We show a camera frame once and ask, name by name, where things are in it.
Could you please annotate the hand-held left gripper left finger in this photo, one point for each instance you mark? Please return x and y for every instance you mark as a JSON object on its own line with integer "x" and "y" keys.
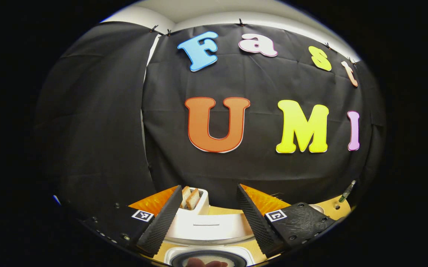
{"x": 164, "y": 218}

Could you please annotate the black backdrop cloth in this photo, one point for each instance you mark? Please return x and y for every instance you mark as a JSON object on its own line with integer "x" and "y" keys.
{"x": 254, "y": 167}

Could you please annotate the clear water bottle green label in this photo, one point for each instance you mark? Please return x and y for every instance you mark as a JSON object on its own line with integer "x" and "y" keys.
{"x": 347, "y": 191}

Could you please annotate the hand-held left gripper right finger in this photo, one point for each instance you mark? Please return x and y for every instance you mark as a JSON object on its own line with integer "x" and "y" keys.
{"x": 254, "y": 218}

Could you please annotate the white toaster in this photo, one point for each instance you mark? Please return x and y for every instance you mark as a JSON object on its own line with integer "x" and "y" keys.
{"x": 203, "y": 204}

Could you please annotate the white round plate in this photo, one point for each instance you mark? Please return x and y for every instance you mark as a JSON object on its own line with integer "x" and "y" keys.
{"x": 317, "y": 208}

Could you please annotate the white rice cooker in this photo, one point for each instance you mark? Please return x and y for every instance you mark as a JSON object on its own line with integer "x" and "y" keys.
{"x": 206, "y": 230}

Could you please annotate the toast slice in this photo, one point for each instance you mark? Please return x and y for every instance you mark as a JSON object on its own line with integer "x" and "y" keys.
{"x": 185, "y": 196}
{"x": 193, "y": 199}

